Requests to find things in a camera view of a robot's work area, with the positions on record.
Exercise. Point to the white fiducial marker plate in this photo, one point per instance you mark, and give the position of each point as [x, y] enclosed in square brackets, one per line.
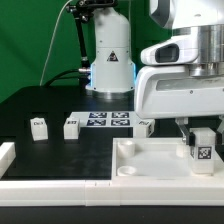
[107, 119]

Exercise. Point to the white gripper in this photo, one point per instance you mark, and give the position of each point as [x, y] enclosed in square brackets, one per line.
[169, 92]

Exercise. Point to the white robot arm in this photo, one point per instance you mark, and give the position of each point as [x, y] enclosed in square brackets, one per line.
[203, 19]

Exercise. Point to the white square tabletop panel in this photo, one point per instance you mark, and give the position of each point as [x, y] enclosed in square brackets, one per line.
[158, 158]

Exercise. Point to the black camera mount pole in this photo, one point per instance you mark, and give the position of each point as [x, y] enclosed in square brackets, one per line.
[82, 12]

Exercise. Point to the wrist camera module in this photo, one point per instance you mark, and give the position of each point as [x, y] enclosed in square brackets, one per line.
[177, 50]

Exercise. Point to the white U-shaped fence frame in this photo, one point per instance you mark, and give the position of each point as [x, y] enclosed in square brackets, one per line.
[205, 191]

